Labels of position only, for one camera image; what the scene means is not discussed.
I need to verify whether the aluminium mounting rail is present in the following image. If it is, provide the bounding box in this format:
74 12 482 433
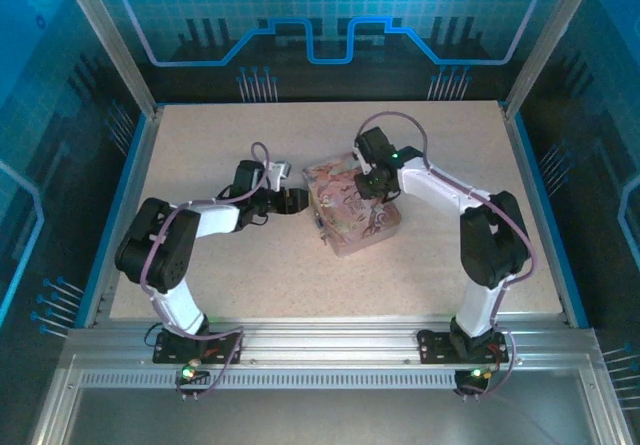
64 314 601 374

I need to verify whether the small LED circuit board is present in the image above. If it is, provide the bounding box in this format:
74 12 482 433
453 367 496 401
174 357 211 401

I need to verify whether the blue printed side panel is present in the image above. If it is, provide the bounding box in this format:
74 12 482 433
0 0 151 445
514 0 640 416

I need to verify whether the aluminium frame post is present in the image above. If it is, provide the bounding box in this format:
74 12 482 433
57 0 164 116
502 0 604 116

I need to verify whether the perforated metal cable duct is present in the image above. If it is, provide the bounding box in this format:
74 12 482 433
79 370 501 391

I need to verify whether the blue printed backdrop panel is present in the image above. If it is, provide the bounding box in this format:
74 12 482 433
82 0 571 104

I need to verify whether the grey metal sheet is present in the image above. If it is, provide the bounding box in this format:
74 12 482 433
64 387 616 445

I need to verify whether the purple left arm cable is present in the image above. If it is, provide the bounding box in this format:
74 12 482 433
139 142 274 401

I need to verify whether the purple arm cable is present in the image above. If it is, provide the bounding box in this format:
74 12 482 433
139 142 274 401
357 110 540 401

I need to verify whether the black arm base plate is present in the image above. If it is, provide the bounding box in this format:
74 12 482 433
152 332 245 366
417 329 514 366

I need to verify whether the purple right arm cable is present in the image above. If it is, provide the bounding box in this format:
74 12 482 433
357 110 540 401

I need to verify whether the table side rail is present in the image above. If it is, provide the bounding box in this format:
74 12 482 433
502 104 590 327
84 109 164 326

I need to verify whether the decorated picture box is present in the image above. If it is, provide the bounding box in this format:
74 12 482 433
301 152 404 259

